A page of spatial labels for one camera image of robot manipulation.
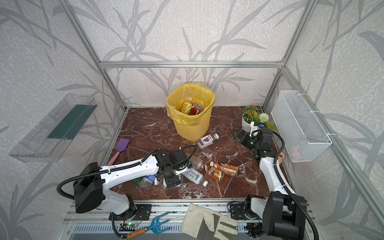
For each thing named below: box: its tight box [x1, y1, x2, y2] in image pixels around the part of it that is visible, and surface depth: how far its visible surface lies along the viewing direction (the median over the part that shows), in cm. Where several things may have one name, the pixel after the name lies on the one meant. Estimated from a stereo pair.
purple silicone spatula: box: [107, 138, 130, 166], surface depth 101 cm
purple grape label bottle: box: [197, 133, 220, 149], surface depth 99 cm
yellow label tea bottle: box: [181, 97, 193, 115], surface depth 100 cm
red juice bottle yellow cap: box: [189, 102, 203, 116], surface depth 101 cm
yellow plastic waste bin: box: [165, 82, 215, 142], surface depth 93 cm
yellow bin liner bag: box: [165, 84, 215, 140], surface depth 96 cm
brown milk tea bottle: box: [209, 161, 238, 177], surface depth 85 cm
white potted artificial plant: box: [241, 103, 276, 133], surface depth 98 cm
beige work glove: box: [180, 203, 239, 240], surface depth 71 cm
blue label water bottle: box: [139, 174, 157, 191], surface depth 82 cm
